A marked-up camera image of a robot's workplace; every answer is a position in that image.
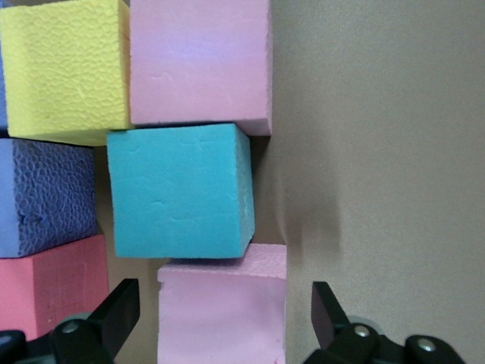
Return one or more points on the yellow foam cube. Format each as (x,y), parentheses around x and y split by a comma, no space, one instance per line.
(64,72)

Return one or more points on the brown table cover sheet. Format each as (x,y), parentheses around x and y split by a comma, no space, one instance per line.
(379,151)

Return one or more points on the pink foam cube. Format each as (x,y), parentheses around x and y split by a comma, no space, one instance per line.
(201,64)
(223,314)

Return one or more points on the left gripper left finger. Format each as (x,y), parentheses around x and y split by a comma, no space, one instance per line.
(117,322)

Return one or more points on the blue foam cube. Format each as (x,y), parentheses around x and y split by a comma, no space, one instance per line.
(178,193)

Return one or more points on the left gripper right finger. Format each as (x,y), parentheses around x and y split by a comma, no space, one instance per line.
(327,322)

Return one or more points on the red foam cube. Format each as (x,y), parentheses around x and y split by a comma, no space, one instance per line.
(53,284)

